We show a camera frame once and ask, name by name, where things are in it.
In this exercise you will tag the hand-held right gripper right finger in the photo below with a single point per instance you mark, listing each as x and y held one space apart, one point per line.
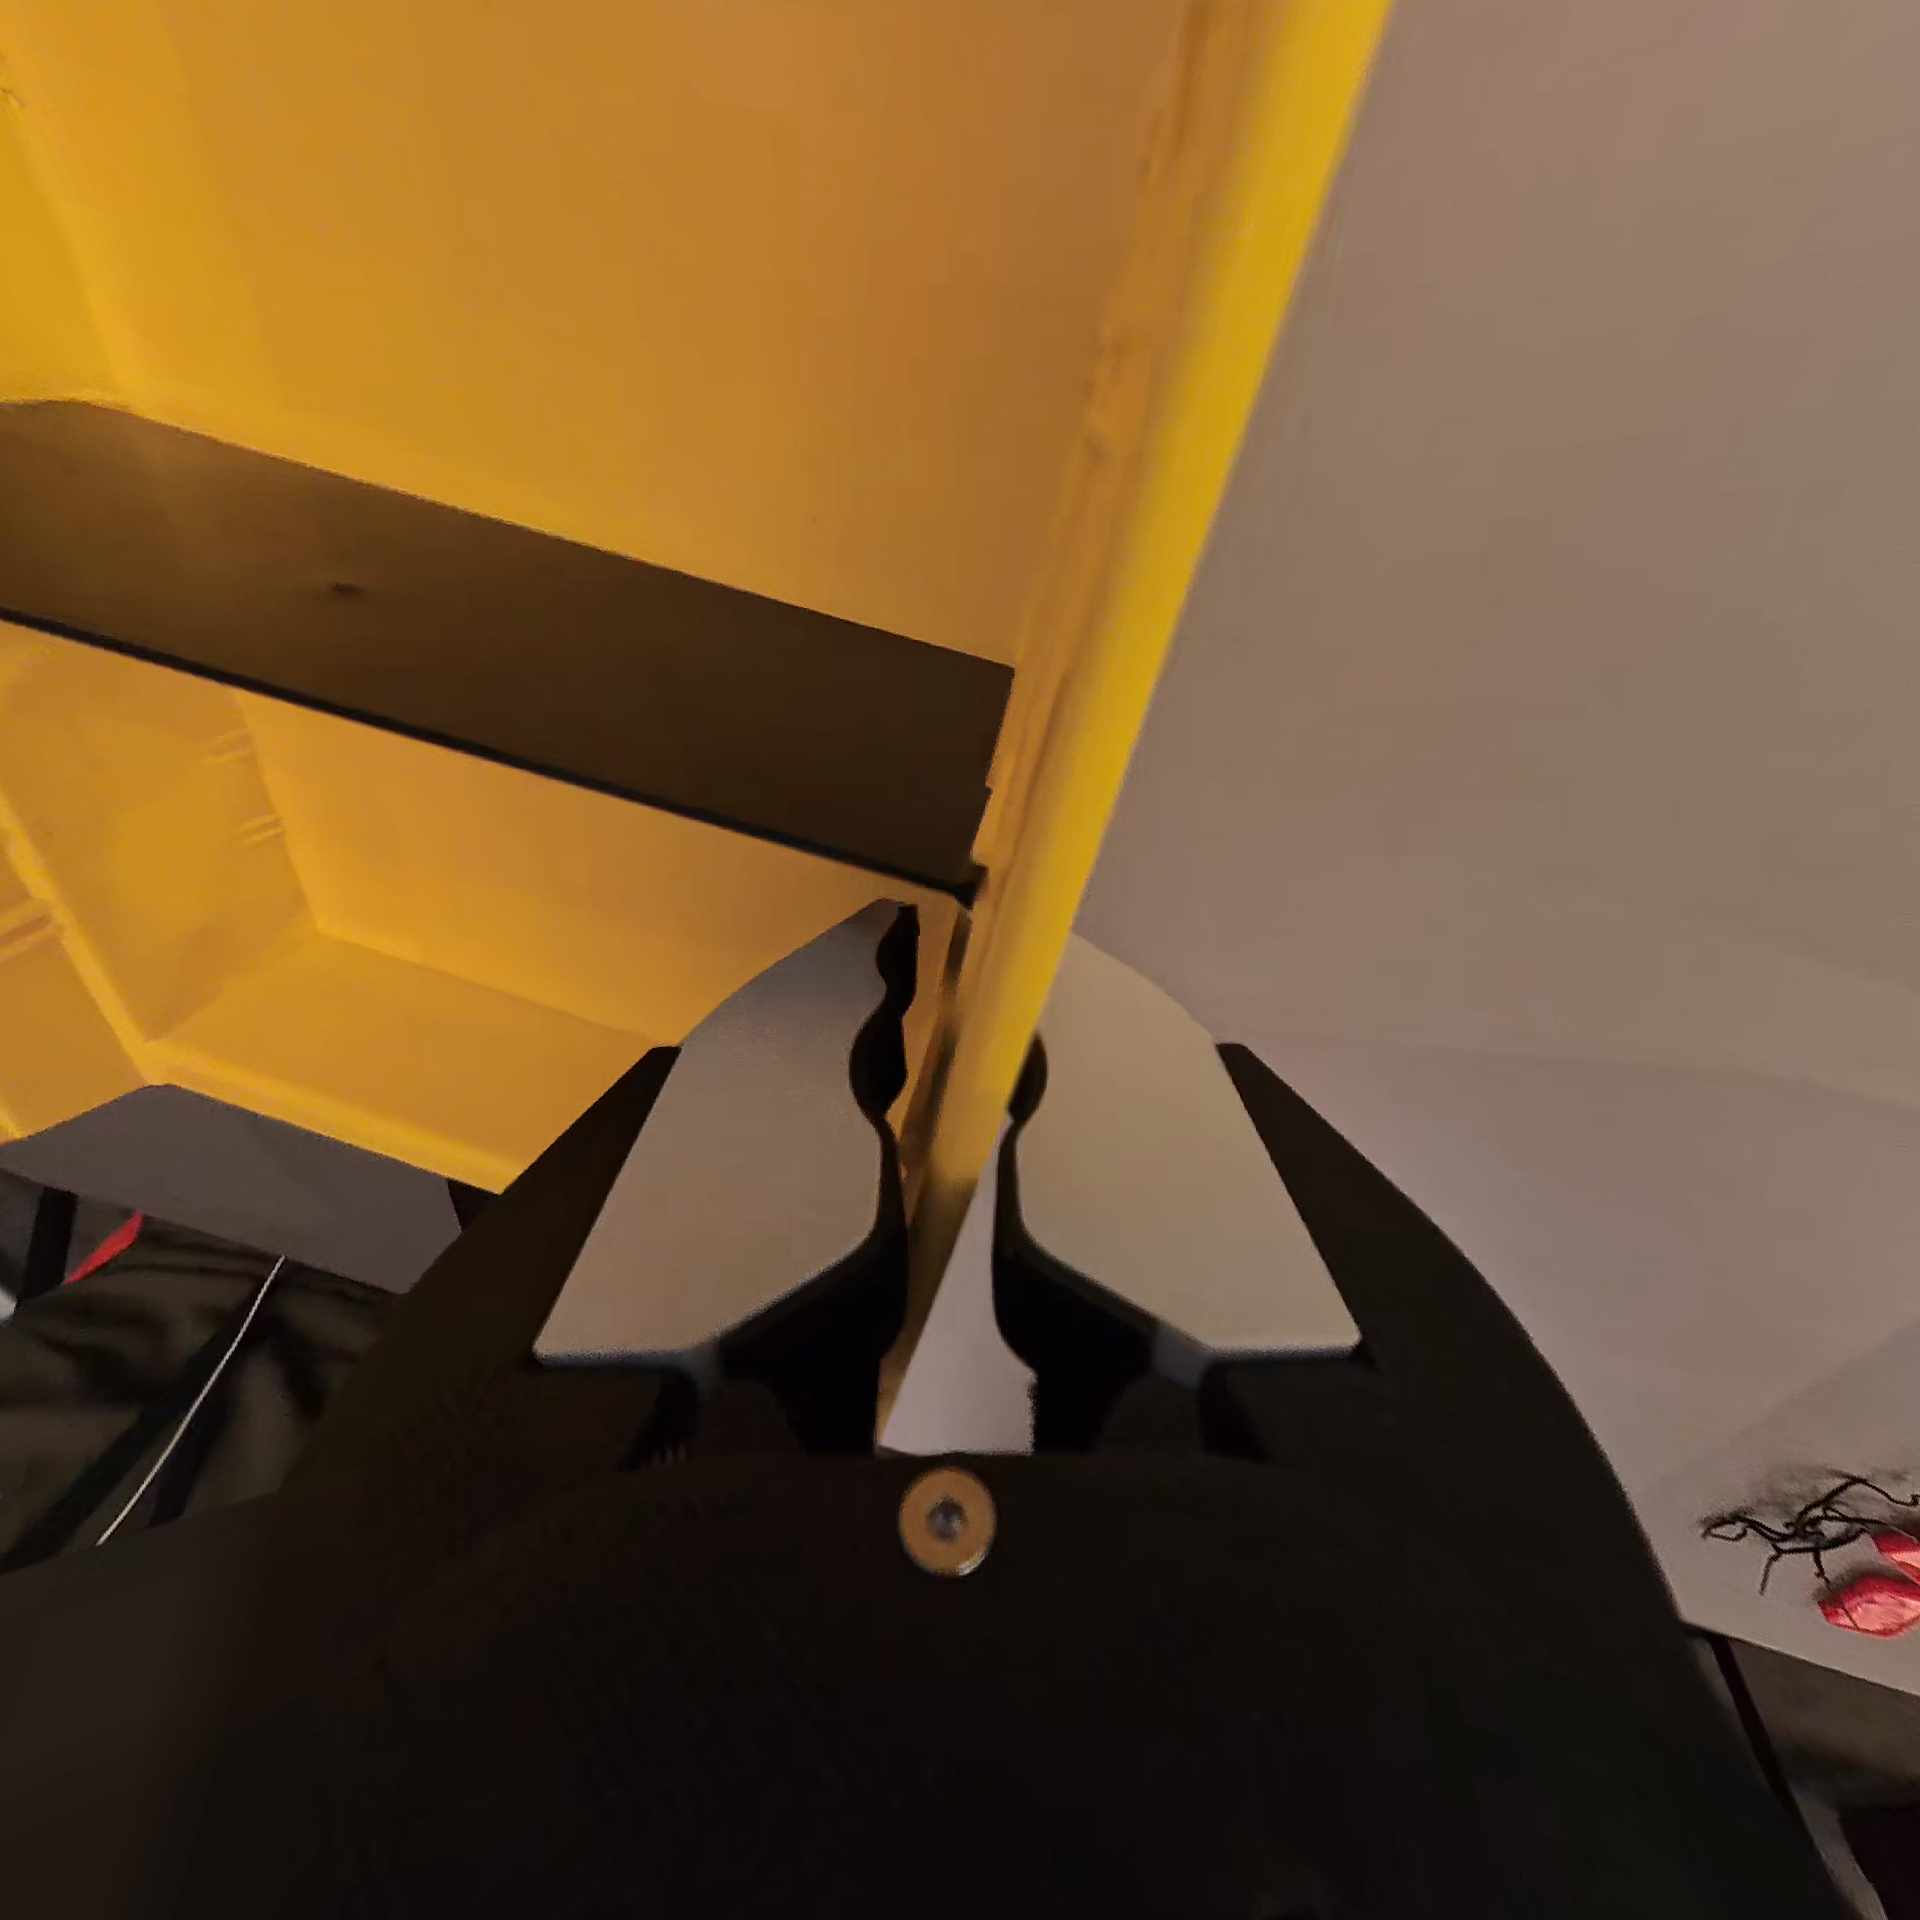
1184 1200

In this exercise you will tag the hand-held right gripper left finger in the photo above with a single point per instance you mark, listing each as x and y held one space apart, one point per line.
734 1200

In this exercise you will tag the yellow plastic bin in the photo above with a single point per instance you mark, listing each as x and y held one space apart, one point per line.
675 224

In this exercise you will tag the person's dark trousers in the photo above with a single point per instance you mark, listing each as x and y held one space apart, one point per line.
181 1381

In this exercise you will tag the red padded item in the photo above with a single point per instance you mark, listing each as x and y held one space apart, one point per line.
1875 1606
1902 1549

